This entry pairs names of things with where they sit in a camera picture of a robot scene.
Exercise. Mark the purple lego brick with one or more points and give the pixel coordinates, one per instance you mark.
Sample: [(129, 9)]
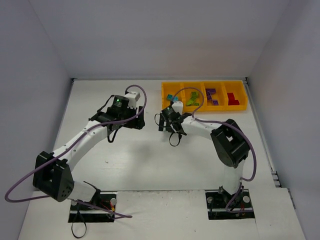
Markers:
[(215, 102)]

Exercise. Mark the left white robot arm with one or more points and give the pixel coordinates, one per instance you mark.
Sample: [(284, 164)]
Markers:
[(55, 178)]

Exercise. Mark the red two-by-four lego brick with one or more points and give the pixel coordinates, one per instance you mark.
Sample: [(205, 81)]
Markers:
[(233, 102)]

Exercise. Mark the cupcake purple lego piece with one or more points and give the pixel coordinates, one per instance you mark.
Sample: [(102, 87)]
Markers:
[(211, 91)]

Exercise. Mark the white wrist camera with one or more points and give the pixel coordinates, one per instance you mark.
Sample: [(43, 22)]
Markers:
[(178, 107), (133, 97)]

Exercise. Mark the yellow divided container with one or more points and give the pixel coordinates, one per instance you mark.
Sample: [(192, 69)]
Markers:
[(183, 90)]

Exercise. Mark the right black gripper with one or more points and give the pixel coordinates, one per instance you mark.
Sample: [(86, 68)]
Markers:
[(164, 122)]

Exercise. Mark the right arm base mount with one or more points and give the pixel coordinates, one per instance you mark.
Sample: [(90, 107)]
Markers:
[(240, 208)]

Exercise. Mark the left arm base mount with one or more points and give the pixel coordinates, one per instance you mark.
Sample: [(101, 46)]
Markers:
[(80, 212)]

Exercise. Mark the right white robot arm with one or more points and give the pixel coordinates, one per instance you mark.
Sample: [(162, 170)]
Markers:
[(231, 145)]

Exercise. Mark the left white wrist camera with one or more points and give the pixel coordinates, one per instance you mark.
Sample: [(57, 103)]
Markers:
[(133, 97)]

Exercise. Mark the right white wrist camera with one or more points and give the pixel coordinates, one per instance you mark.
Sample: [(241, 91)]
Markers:
[(178, 107)]

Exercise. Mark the small red lego brick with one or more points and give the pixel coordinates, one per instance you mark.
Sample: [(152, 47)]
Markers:
[(231, 96)]

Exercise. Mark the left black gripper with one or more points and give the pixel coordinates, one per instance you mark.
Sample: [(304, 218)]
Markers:
[(137, 119)]

